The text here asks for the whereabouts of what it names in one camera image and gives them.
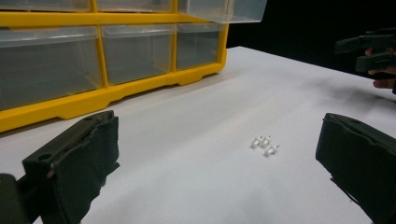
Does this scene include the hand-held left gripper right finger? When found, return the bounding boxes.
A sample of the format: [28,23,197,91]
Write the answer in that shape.
[315,112,396,224]

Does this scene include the yellow drawer organizer cabinet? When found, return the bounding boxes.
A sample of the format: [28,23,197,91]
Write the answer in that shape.
[0,0,230,133]

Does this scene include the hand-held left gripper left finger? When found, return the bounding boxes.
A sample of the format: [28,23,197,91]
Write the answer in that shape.
[18,109,121,224]

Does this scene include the clear plastic drawer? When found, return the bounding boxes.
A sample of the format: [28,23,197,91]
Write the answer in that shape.
[0,0,92,13]
[177,0,268,24]
[95,0,174,14]
[176,22,227,71]
[101,23,177,86]
[0,25,104,112]

